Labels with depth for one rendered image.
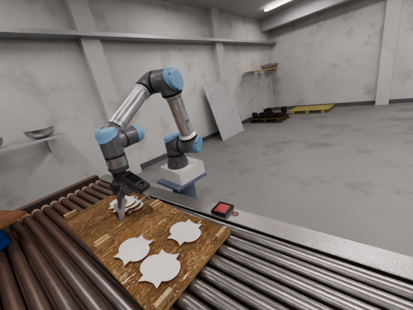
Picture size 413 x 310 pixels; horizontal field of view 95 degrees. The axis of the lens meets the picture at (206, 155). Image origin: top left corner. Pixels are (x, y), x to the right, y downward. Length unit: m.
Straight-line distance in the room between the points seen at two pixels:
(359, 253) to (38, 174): 4.02
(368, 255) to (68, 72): 4.17
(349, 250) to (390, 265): 0.09
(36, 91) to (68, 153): 1.04
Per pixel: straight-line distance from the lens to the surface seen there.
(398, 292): 0.73
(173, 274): 0.68
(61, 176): 4.12
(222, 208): 0.89
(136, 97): 1.05
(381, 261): 0.78
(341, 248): 0.77
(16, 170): 4.06
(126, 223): 0.99
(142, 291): 0.70
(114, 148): 0.77
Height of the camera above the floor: 1.45
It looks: 19 degrees down
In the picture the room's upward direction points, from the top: 11 degrees counter-clockwise
